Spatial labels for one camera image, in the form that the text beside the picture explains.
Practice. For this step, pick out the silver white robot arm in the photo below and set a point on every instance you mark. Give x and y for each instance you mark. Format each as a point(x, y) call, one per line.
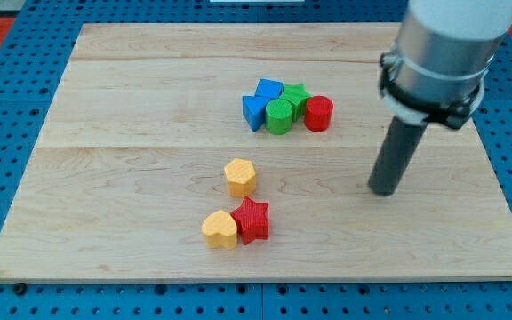
point(435, 69)

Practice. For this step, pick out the yellow heart block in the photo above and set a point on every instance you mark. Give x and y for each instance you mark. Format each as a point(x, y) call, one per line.
point(220, 230)

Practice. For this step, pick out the yellow hexagon block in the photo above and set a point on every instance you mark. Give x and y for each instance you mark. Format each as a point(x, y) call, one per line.
point(241, 177)

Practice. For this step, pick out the green cylinder block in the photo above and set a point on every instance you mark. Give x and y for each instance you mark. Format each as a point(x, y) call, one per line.
point(278, 116)

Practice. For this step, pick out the blue triangle block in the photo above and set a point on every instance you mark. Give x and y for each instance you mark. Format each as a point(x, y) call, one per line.
point(254, 111)

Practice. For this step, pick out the red star block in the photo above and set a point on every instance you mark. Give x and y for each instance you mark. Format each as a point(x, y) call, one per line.
point(252, 219)

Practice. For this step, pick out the blue cube block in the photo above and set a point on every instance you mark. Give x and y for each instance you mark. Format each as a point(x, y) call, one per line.
point(267, 88)

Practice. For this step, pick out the green star block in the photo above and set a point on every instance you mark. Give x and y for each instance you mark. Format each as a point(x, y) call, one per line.
point(297, 96)

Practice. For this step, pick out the red cylinder block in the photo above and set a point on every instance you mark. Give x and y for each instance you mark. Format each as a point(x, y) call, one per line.
point(318, 113)

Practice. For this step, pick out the light wooden board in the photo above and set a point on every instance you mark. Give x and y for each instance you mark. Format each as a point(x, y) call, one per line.
point(130, 161)

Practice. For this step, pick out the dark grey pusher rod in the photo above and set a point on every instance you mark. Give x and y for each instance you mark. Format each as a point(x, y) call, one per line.
point(398, 147)

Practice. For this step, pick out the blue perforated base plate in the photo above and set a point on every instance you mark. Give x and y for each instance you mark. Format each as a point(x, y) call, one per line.
point(36, 39)

